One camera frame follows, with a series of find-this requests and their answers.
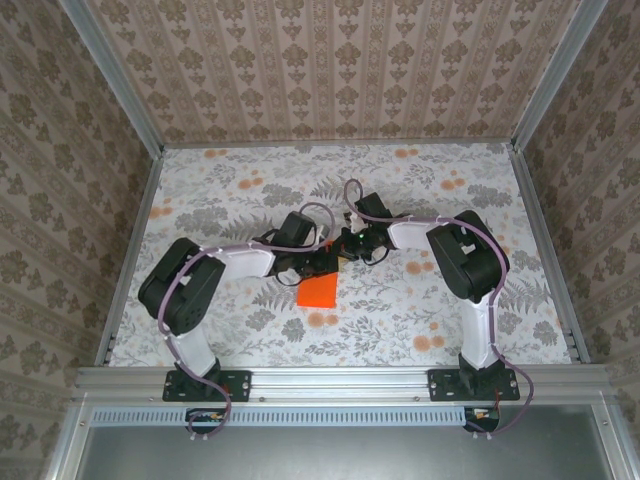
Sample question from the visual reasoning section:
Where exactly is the orange square paper sheet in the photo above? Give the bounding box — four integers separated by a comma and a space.
295, 238, 340, 309

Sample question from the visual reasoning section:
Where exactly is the grey metal sheet panel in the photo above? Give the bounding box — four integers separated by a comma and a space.
74, 404, 609, 480

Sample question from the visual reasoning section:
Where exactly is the floral patterned table cover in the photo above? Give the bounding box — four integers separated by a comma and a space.
107, 142, 576, 369

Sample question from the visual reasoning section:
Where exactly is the aluminium mounting rail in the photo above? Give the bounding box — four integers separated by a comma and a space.
74, 364, 616, 404

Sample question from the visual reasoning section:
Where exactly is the grey slotted cable duct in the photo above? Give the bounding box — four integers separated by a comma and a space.
92, 405, 501, 427

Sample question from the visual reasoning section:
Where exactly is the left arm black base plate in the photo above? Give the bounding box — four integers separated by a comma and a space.
162, 368, 251, 403

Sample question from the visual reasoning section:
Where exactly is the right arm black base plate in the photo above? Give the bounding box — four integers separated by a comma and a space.
428, 367, 521, 403

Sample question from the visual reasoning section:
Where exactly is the aluminium side rail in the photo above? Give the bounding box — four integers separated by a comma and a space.
94, 149, 166, 366
509, 144, 591, 364

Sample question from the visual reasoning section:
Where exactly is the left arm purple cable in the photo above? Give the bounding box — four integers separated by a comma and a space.
158, 201, 337, 442

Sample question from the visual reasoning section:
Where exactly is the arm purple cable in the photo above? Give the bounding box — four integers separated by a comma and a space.
343, 178, 534, 441
158, 201, 337, 442

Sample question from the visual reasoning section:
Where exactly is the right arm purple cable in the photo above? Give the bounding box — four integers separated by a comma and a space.
343, 178, 534, 441

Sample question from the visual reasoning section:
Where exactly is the aluminium frame post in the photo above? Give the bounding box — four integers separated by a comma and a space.
59, 0, 166, 154
512, 0, 609, 151

